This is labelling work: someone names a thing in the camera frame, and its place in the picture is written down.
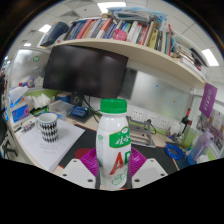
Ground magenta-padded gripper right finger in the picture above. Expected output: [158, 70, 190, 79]
[127, 147, 169, 190]

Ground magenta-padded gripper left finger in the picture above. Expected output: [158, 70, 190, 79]
[59, 147, 100, 190]

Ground white drink bottle green cap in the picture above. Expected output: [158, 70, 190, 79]
[95, 98, 133, 191]

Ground translucent purple water jug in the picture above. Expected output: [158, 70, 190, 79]
[186, 129, 215, 166]

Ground white paper sheet stack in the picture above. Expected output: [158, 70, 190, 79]
[18, 117, 86, 173]

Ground black red-edged desk mat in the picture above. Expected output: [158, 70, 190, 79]
[57, 123, 188, 175]

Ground grey metal laptop stand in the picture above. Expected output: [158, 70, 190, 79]
[126, 115, 157, 149]

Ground black white checkered mug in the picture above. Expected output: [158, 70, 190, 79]
[35, 112, 60, 144]

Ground small blue box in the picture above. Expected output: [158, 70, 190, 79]
[70, 105, 90, 120]

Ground dark bottle with red neck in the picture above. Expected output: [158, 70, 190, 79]
[180, 107, 193, 127]

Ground clear plastic box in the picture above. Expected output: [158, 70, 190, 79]
[47, 99, 75, 120]

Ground stack of white napkins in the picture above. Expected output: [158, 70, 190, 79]
[26, 92, 52, 111]

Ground blue purple packet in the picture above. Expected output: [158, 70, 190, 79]
[10, 102, 31, 124]

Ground purple hanging sign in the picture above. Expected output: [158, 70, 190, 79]
[198, 82, 219, 119]

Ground blue tissue box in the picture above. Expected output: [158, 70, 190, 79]
[4, 86, 30, 111]

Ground black computer monitor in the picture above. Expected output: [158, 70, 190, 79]
[42, 44, 130, 100]

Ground ceiling lights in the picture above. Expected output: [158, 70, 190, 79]
[22, 0, 222, 68]

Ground coiled blue cable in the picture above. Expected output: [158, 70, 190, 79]
[163, 142, 185, 161]

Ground black cable bundle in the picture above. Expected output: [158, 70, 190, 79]
[82, 96, 102, 125]

